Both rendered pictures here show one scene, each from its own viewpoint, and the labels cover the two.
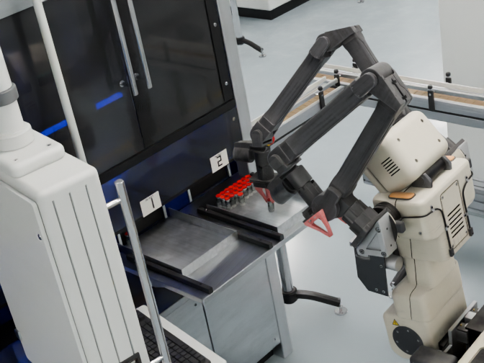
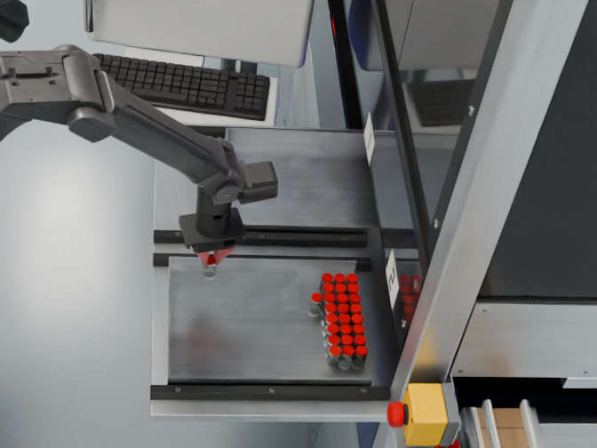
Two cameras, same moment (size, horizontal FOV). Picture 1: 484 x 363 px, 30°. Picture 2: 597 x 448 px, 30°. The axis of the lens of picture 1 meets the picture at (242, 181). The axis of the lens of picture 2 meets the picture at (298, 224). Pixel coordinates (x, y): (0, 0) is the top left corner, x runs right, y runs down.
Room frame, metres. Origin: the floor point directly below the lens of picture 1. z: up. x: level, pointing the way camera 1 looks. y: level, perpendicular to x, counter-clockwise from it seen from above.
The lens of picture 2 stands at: (3.42, -1.08, 2.44)
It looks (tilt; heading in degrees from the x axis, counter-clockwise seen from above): 47 degrees down; 121
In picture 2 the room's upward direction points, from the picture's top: 10 degrees clockwise
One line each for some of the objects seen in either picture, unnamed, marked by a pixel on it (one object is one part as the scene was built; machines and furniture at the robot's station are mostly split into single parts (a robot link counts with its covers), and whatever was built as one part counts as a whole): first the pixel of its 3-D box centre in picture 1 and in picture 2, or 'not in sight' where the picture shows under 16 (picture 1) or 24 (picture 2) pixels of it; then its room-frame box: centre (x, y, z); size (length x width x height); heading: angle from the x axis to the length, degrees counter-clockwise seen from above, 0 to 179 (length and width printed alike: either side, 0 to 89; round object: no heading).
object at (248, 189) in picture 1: (243, 193); (330, 320); (2.88, 0.00, 0.90); 0.18 x 0.02 x 0.05; 132
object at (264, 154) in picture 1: (261, 155); (218, 191); (2.67, -0.08, 1.14); 0.07 x 0.06 x 0.07; 58
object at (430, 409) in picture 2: not in sight; (427, 414); (3.13, -0.10, 0.99); 0.08 x 0.07 x 0.07; 42
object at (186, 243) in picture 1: (176, 240); (314, 182); (2.65, 0.26, 0.90); 0.34 x 0.26 x 0.04; 42
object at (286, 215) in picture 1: (266, 202); (266, 322); (2.80, -0.07, 0.90); 0.34 x 0.26 x 0.04; 42
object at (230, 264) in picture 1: (225, 228); (282, 257); (2.71, 0.09, 0.87); 0.70 x 0.48 x 0.02; 132
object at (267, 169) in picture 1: (265, 171); (212, 218); (2.67, -0.08, 1.08); 0.10 x 0.07 x 0.07; 55
